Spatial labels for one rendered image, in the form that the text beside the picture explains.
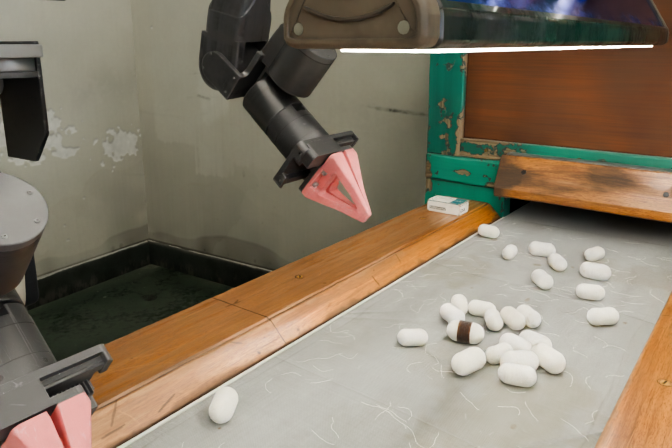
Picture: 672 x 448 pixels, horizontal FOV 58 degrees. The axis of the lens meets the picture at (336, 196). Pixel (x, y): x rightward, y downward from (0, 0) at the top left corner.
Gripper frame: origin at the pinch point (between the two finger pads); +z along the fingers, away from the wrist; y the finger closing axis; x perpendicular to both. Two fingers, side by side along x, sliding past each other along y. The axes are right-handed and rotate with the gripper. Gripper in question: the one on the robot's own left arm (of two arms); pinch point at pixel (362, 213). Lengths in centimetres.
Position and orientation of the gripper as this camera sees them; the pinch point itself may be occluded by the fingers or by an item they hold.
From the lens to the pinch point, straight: 67.7
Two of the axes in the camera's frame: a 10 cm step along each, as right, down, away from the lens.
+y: 6.0, -2.0, 7.8
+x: -5.2, 6.4, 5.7
